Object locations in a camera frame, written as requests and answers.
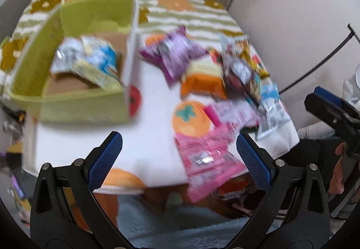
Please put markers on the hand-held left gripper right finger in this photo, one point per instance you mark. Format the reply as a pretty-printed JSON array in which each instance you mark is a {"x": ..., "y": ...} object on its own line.
[{"x": 253, "y": 161}]

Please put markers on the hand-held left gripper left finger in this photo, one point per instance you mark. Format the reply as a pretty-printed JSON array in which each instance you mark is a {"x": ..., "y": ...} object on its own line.
[{"x": 105, "y": 161}]

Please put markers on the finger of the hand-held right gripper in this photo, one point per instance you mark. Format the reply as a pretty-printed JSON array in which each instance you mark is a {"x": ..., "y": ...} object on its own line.
[{"x": 326, "y": 95}]

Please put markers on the large pink snack packet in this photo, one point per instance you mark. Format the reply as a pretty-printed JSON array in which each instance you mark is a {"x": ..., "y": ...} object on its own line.
[{"x": 205, "y": 159}]

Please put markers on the small pink snack packet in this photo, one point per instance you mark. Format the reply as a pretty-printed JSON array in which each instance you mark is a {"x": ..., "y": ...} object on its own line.
[{"x": 233, "y": 114}]

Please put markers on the orange and cream snack packet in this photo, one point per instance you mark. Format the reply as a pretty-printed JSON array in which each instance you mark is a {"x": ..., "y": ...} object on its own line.
[{"x": 202, "y": 83}]

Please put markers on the silver and yellow snack packet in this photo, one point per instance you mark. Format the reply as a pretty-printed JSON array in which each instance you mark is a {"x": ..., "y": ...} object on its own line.
[{"x": 239, "y": 46}]

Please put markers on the purple snack packet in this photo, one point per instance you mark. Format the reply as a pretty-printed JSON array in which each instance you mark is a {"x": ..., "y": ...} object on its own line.
[{"x": 174, "y": 52}]

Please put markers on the green-lined cardboard box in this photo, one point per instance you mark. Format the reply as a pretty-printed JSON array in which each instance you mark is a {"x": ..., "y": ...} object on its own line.
[{"x": 84, "y": 12}]

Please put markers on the person's right hand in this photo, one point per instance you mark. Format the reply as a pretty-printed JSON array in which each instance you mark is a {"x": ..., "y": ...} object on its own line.
[{"x": 336, "y": 178}]

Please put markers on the clear plastic item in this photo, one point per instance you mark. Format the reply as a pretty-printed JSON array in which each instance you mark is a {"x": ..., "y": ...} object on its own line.
[{"x": 351, "y": 86}]

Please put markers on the pale yellow snack packet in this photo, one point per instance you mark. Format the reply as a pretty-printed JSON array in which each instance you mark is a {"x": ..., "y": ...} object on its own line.
[{"x": 98, "y": 77}]

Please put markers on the dark brown snack packet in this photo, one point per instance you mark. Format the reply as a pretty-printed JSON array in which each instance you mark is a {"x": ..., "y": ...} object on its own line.
[{"x": 239, "y": 72}]

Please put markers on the green striped floral blanket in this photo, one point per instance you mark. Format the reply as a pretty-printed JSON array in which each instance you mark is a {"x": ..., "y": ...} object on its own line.
[{"x": 182, "y": 17}]

